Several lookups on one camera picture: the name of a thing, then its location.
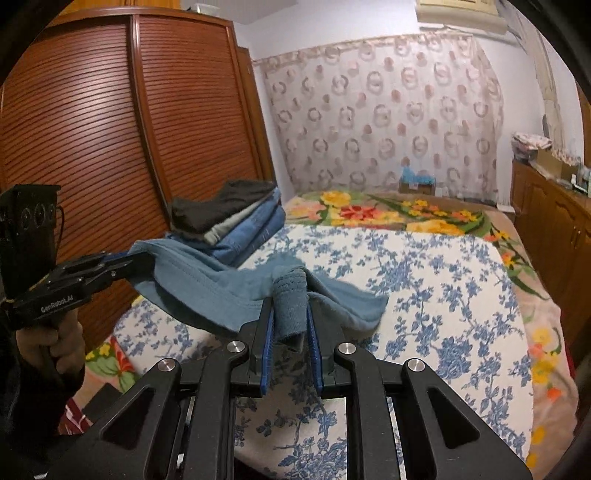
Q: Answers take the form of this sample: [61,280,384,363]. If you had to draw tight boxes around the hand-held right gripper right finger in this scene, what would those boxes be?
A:
[305,307,532,480]

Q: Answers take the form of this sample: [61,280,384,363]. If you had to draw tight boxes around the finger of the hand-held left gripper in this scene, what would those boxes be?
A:
[60,263,156,298]
[51,251,139,278]

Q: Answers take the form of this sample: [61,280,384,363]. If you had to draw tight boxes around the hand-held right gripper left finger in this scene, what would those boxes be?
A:
[46,298,278,480]

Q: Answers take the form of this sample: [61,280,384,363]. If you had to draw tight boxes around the teal blue shorts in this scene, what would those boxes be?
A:
[128,239,389,352]

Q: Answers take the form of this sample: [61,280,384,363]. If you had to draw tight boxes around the folded black pants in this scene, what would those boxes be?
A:
[170,180,277,234]

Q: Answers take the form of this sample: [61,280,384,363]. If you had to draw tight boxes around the person's left hand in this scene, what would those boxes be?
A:
[16,308,88,398]

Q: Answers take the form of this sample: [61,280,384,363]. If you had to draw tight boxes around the blue floral white bed sheet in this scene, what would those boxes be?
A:
[113,224,536,480]

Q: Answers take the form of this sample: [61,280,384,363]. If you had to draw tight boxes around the folded grey garment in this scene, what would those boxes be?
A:
[203,210,250,245]

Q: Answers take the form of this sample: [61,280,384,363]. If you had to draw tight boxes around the stack of folded clothes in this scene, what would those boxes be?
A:
[166,187,284,267]

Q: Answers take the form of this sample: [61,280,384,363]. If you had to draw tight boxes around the wooden louvred wardrobe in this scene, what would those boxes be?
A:
[0,0,278,352]

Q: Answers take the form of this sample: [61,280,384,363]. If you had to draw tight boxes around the colourful flower blanket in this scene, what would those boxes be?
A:
[83,189,583,468]

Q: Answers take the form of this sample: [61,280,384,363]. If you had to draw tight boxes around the small cardboard box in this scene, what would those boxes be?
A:
[399,180,437,195]

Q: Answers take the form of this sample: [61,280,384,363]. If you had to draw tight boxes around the blue plastic bag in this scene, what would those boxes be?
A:
[401,158,435,185]

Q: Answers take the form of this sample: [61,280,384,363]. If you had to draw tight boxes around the circle patterned sheer curtain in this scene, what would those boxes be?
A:
[252,33,506,204]

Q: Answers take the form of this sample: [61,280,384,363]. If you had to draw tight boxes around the wooden sideboard cabinet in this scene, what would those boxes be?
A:
[510,159,591,301]

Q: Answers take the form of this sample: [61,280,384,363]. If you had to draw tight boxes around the stack of papers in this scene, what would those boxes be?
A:
[512,131,552,162]

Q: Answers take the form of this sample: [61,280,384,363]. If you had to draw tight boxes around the open cardboard box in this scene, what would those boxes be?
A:
[529,148,583,183]

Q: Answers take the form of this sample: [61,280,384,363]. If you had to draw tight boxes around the beige window curtain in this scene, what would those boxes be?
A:
[522,23,567,153]

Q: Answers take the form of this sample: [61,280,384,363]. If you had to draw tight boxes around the beige wall air conditioner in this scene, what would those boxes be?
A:
[416,0,509,35]

